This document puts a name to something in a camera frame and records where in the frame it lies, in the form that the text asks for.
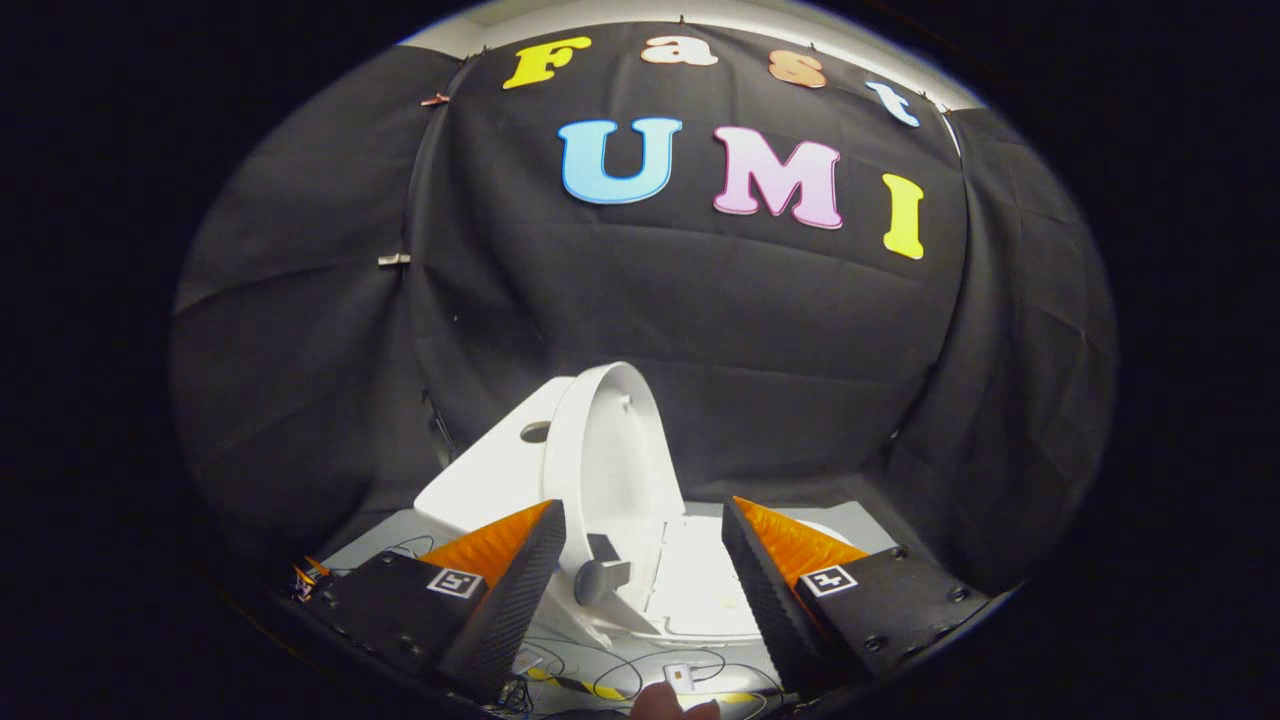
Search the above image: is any white ceramic toilet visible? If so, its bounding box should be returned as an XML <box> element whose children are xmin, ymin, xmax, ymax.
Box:
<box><xmin>413</xmin><ymin>375</ymin><xmax>871</xmax><ymax>649</ymax></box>

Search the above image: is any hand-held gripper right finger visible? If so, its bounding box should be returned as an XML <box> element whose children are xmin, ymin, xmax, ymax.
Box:
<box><xmin>720</xmin><ymin>496</ymin><xmax>991</xmax><ymax>696</ymax></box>

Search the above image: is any black cable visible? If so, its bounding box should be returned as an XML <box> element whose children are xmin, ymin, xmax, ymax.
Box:
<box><xmin>515</xmin><ymin>638</ymin><xmax>783</xmax><ymax>713</ymax></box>

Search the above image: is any yellow black striped tape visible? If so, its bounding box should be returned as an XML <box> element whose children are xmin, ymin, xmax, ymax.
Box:
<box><xmin>525</xmin><ymin>665</ymin><xmax>766</xmax><ymax>707</ymax></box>

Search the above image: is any black backdrop cloth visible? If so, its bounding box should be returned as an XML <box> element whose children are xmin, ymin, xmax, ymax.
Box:
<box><xmin>170</xmin><ymin>20</ymin><xmax>1116</xmax><ymax>601</ymax></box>

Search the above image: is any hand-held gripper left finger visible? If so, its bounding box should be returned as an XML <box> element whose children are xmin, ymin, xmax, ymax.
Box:
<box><xmin>315</xmin><ymin>498</ymin><xmax>568</xmax><ymax>701</ymax></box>

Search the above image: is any white toilet lid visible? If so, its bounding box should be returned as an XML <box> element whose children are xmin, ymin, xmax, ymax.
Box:
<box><xmin>542</xmin><ymin>362</ymin><xmax>687</xmax><ymax>641</ymax></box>

